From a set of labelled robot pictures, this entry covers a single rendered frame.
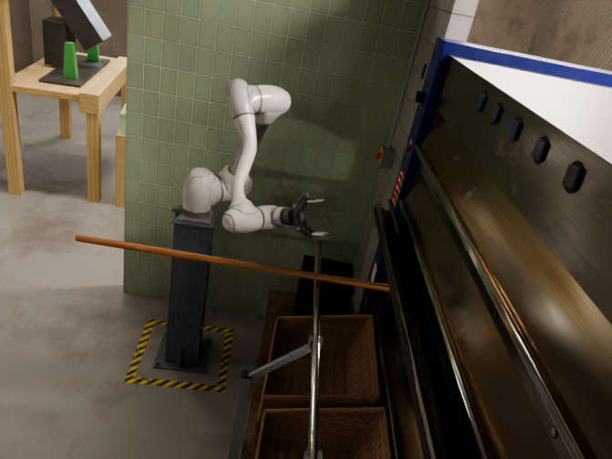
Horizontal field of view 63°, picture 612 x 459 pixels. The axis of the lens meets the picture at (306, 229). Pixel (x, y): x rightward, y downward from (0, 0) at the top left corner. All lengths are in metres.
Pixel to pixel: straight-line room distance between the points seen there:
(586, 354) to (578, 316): 0.08
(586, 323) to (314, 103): 2.32
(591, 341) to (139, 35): 2.76
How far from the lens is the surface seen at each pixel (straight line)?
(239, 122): 2.32
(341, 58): 3.03
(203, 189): 2.68
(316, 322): 1.87
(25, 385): 3.31
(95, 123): 4.88
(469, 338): 1.44
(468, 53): 2.27
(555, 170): 1.20
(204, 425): 3.02
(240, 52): 3.06
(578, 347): 1.04
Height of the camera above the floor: 2.31
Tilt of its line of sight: 27 degrees down
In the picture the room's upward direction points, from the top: 12 degrees clockwise
